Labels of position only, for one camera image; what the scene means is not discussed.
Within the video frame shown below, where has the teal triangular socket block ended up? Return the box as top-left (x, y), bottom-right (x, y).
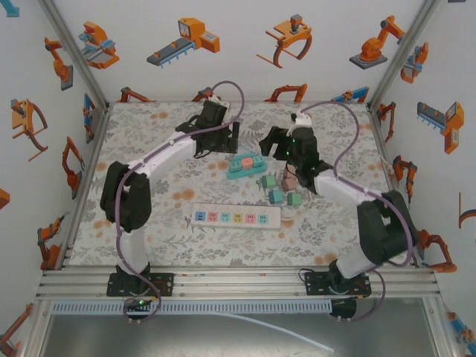
top-left (226, 154), bottom-right (268, 182)

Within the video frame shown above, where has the white multi-socket power strip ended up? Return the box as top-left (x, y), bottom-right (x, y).
top-left (191, 202), bottom-right (282, 230)

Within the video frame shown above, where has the floral printed tablecloth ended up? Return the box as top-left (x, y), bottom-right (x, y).
top-left (68, 100), bottom-right (419, 267)

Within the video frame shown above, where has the white plastic tube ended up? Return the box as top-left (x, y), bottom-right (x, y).
top-left (219, 312), bottom-right (335, 353)

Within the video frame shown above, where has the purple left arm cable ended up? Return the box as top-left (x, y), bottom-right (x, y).
top-left (114, 80), bottom-right (245, 324)

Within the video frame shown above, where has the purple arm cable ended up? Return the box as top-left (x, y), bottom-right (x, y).
top-left (297, 100), bottom-right (417, 324)
top-left (114, 80), bottom-right (245, 324)

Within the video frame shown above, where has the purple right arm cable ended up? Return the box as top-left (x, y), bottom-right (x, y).
top-left (297, 100), bottom-right (417, 324)

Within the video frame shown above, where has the white power strip cable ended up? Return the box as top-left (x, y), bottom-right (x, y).
top-left (278, 185), bottom-right (317, 226)

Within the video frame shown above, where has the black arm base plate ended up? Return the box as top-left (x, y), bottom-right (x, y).
top-left (304, 270), bottom-right (373, 298)
top-left (106, 271), bottom-right (176, 298)

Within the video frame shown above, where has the aluminium frame rail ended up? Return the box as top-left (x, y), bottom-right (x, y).
top-left (35, 266), bottom-right (442, 303)

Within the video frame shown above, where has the aluminium frame post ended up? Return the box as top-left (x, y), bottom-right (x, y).
top-left (366, 0), bottom-right (442, 111)
top-left (36, 0), bottom-right (112, 111)

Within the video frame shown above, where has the white slotted cable duct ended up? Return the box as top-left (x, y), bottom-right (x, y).
top-left (51, 300), bottom-right (334, 315)

